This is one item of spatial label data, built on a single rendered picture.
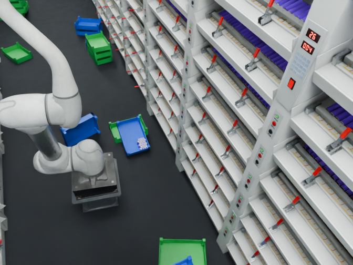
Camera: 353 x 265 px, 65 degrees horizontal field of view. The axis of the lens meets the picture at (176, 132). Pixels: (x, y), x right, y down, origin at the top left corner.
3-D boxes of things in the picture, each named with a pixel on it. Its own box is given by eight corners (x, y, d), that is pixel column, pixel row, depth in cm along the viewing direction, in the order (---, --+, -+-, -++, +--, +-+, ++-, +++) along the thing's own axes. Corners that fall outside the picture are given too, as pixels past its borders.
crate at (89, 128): (65, 144, 240) (70, 150, 237) (59, 128, 225) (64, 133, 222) (95, 128, 255) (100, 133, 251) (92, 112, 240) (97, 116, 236)
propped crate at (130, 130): (149, 149, 241) (150, 146, 234) (126, 156, 235) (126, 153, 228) (138, 119, 250) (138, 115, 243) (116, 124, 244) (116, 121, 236)
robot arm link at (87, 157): (105, 174, 180) (103, 153, 164) (75, 177, 175) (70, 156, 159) (103, 154, 190) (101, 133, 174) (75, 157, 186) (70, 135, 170)
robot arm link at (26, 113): (75, 174, 177) (38, 179, 172) (74, 151, 184) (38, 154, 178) (48, 118, 109) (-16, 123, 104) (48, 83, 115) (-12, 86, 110)
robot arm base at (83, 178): (78, 189, 177) (77, 184, 172) (78, 161, 191) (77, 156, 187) (108, 185, 181) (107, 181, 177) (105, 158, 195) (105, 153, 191)
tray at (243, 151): (247, 168, 129) (246, 158, 122) (190, 90, 166) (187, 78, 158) (284, 147, 130) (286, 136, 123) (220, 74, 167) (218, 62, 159)
